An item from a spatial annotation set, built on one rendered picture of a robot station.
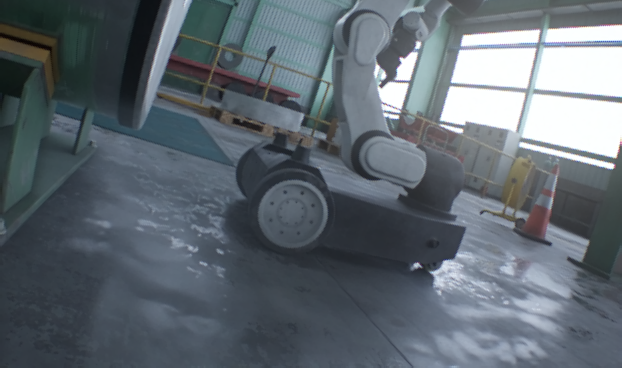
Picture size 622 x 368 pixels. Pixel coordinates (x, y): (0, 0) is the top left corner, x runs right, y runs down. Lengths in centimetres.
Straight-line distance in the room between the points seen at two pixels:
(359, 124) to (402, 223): 31
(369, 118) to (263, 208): 44
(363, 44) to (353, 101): 17
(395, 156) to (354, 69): 26
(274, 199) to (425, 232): 44
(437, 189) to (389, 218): 26
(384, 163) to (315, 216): 30
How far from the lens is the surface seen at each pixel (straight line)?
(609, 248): 357
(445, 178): 149
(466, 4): 158
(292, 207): 115
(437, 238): 140
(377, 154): 136
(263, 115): 608
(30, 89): 79
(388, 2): 144
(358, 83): 137
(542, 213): 441
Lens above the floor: 31
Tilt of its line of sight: 5 degrees down
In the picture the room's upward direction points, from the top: 18 degrees clockwise
